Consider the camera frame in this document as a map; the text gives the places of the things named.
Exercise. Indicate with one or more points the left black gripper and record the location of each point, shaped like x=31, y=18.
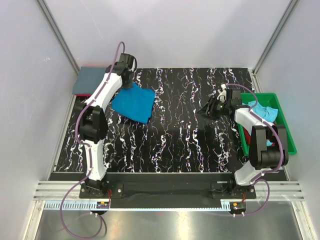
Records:
x=130, y=85

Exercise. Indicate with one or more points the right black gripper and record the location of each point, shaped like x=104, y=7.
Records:
x=207, y=112

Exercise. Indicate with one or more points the bright blue t shirt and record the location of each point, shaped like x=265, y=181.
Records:
x=135, y=103

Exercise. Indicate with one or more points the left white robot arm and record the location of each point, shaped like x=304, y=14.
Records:
x=92, y=126

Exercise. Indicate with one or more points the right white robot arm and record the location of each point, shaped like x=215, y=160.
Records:
x=268, y=150

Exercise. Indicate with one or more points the folded grey t shirt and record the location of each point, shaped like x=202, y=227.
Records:
x=88, y=79

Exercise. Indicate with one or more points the dark red t shirt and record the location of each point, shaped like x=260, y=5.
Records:
x=247, y=136

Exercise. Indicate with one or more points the light cyan t shirt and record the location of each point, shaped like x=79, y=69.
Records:
x=266, y=112

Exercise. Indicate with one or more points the green plastic bin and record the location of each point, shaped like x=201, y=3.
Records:
x=269, y=100

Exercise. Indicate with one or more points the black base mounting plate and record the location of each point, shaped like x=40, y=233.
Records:
x=171, y=187

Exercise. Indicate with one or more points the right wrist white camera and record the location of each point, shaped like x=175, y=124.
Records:
x=222, y=93

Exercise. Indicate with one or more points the left aluminium frame post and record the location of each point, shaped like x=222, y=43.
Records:
x=57, y=33

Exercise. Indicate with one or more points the aluminium frame post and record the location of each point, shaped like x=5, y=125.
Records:
x=276, y=34
x=57, y=33

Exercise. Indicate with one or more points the right aluminium frame post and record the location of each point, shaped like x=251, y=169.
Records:
x=276, y=34

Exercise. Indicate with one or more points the slotted grey cable duct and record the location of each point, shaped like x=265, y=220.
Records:
x=210, y=205

